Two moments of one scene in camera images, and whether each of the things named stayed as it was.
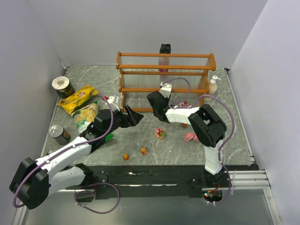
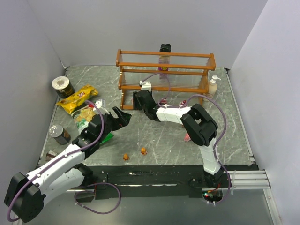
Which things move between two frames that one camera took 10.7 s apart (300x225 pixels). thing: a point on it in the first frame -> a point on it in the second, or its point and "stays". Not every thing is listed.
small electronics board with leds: [213, 195] stays
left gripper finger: [137, 117] -> [126, 117]
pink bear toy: [188, 136] stays
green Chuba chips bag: [84, 116] stays
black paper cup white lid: [63, 86] stays
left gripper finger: [130, 117] -> [122, 120]
